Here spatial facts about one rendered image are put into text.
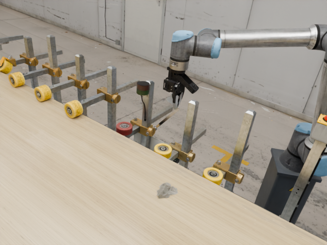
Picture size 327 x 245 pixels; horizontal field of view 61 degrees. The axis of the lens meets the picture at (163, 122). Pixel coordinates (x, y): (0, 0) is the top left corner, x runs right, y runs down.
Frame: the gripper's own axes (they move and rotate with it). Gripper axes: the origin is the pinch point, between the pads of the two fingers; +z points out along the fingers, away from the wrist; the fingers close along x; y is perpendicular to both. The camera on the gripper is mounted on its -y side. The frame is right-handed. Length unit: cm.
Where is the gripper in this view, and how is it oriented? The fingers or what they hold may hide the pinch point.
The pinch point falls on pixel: (176, 107)
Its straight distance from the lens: 140.6
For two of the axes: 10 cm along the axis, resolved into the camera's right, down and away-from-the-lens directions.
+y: -8.1, -3.7, 4.6
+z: -1.0, 8.5, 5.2
